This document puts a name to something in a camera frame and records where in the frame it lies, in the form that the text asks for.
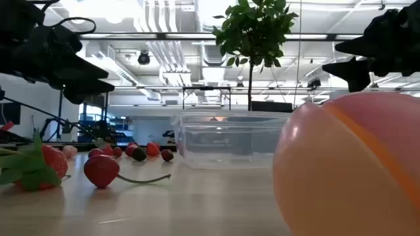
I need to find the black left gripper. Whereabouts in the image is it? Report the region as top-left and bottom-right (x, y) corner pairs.
(6, 25), (116, 105)

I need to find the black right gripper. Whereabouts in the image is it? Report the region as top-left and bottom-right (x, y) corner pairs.
(322, 0), (420, 93)

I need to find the pink toy fruit piece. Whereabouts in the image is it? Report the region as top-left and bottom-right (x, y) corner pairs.
(62, 145), (79, 161)

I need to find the red toy strawberry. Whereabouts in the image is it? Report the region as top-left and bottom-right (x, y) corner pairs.
(145, 142), (161, 157)
(0, 129), (69, 191)
(93, 137), (114, 157)

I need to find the dark toy blackberry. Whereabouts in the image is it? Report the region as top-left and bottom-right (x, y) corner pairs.
(131, 147), (148, 162)

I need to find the toy peach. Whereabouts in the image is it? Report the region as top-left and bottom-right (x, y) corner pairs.
(272, 91), (420, 236)

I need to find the clear plastic tupperware container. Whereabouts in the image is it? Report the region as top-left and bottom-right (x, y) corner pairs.
(171, 110), (293, 170)

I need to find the black tripod stand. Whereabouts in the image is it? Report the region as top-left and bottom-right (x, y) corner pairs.
(42, 88), (78, 142)

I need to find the blue machinery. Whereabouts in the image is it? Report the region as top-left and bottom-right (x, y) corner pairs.
(77, 104), (135, 145)

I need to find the black diagonal rod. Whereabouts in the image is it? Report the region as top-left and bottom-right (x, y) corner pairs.
(0, 96), (99, 138)

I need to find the black rectangular screen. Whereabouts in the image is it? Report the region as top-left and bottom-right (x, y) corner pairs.
(251, 100), (293, 114)

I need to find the green potted plant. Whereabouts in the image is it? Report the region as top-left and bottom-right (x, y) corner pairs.
(211, 0), (300, 155)

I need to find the black overhead beam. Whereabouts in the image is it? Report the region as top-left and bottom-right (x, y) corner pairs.
(80, 31), (364, 43)

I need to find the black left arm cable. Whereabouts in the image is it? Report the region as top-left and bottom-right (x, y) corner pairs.
(49, 16), (97, 35)

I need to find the thin hanging cable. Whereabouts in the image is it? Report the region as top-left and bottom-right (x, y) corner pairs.
(295, 0), (303, 109)

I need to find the dark wall monitor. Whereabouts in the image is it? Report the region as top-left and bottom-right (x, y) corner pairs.
(0, 101), (22, 125)

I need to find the distant black table frame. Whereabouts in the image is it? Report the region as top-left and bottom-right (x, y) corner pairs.
(182, 86), (232, 111)

